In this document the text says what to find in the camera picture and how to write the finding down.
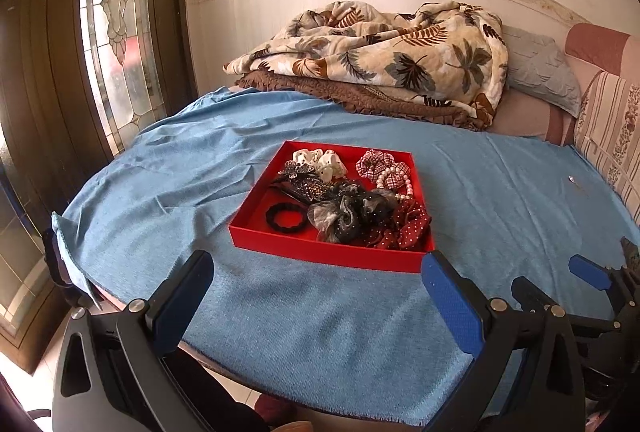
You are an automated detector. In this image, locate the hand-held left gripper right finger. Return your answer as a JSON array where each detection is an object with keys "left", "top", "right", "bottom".
[{"left": 421, "top": 249, "right": 586, "bottom": 432}]

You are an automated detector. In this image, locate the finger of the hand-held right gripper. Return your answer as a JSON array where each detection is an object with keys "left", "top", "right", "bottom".
[
  {"left": 511, "top": 276, "right": 553, "bottom": 313},
  {"left": 569, "top": 253, "right": 640, "bottom": 329}
]

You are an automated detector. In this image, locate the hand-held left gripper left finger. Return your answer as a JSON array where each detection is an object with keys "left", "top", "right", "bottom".
[{"left": 52, "top": 249, "right": 216, "bottom": 432}]

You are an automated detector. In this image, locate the red tray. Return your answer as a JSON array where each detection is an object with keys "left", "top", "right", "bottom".
[{"left": 228, "top": 139, "right": 436, "bottom": 274}]

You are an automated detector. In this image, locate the black grey lace scrunchie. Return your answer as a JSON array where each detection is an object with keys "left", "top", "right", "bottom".
[{"left": 307, "top": 182, "right": 401, "bottom": 244}]

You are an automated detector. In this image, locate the large bead pearl bracelet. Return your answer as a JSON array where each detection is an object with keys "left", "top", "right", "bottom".
[{"left": 375, "top": 165, "right": 415, "bottom": 202}]

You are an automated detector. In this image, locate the rhinestone leaf hair clip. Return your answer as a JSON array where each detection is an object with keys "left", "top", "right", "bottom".
[{"left": 270, "top": 176, "right": 346, "bottom": 205}]

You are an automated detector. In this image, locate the dark red dotted scrunchie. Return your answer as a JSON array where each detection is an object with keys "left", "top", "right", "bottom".
[{"left": 360, "top": 197, "right": 432, "bottom": 251}]

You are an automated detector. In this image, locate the striped floral cushion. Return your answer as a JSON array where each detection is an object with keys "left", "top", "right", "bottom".
[{"left": 572, "top": 71, "right": 640, "bottom": 225}]

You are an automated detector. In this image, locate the red plaid scrunchie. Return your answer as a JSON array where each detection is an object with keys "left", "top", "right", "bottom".
[{"left": 356, "top": 149, "right": 412, "bottom": 189}]

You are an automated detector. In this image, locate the pink striped bedsheet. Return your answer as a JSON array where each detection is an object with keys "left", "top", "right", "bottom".
[{"left": 487, "top": 90, "right": 576, "bottom": 145}]

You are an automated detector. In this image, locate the white dotted scrunchie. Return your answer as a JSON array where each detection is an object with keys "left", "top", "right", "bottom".
[{"left": 291, "top": 149, "right": 348, "bottom": 183}]

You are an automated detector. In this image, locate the grey pillow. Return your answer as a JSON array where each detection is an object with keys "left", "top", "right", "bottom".
[{"left": 502, "top": 26, "right": 583, "bottom": 118}]

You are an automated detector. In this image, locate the pink cushion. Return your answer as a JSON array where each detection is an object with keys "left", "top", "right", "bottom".
[{"left": 565, "top": 23, "right": 640, "bottom": 76}]

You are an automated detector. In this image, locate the brown ruffled blanket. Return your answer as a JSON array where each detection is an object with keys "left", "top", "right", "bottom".
[{"left": 235, "top": 71, "right": 493, "bottom": 131}]

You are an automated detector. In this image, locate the leaf print blanket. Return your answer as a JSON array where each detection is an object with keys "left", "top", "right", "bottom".
[{"left": 222, "top": 1, "right": 510, "bottom": 125}]

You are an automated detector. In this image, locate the stained glass window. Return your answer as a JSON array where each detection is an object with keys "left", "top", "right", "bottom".
[{"left": 80, "top": 0, "right": 168, "bottom": 155}]

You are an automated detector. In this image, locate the black hair tie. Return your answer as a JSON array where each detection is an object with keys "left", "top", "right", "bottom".
[{"left": 265, "top": 202, "right": 307, "bottom": 233}]

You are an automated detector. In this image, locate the dark wooden door frame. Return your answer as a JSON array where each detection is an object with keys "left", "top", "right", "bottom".
[{"left": 0, "top": 0, "right": 201, "bottom": 378}]

